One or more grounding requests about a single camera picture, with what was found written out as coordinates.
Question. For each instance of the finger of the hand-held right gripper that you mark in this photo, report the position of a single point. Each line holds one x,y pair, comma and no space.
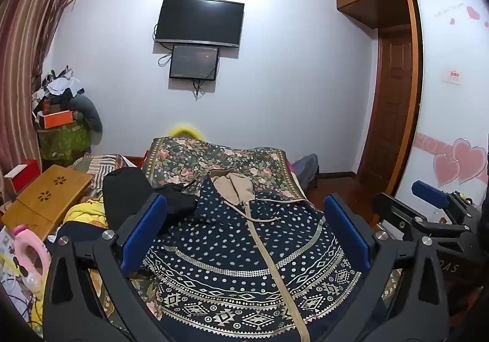
401,214
428,193

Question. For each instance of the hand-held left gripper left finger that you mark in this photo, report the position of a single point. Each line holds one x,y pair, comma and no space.
143,229

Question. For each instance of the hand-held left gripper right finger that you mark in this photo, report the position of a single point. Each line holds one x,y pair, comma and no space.
348,231

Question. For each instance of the navy patterned hooded garment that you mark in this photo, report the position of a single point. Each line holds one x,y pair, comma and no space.
237,250

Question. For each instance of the pile of clothes and boxes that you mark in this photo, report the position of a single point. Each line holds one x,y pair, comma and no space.
57,86

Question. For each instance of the black garment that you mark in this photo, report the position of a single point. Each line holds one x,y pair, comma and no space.
126,189

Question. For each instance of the yellow blanket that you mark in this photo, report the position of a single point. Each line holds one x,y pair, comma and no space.
84,212

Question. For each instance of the purple bag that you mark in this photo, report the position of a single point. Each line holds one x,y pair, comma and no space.
305,168

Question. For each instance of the striped quilt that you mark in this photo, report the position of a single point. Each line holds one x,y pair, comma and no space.
103,163

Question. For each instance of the brown wooden door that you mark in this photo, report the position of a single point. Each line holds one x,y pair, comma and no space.
393,105

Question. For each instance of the wooden lap table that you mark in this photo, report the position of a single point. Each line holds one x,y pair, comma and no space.
42,200

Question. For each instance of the yellow curved tube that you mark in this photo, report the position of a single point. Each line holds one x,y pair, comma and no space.
185,130

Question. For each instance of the floral bedspread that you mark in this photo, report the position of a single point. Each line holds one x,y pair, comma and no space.
229,154

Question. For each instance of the pink plastic toy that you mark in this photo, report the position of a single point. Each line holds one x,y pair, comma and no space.
28,250

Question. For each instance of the small red white sticker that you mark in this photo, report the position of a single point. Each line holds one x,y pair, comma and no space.
452,75

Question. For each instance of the grey cloth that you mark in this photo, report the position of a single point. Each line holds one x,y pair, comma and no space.
89,112

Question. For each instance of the red box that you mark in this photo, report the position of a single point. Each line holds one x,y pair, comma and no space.
23,174

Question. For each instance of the white printed box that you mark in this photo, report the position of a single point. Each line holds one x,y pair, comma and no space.
8,246

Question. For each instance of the orange box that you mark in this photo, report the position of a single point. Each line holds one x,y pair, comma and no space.
57,119

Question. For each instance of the small black monitor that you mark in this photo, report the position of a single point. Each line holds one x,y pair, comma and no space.
194,61

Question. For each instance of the striped pink curtain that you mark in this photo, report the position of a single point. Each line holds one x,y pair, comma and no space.
23,59

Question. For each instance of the large black television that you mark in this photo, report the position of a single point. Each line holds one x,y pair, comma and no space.
198,21

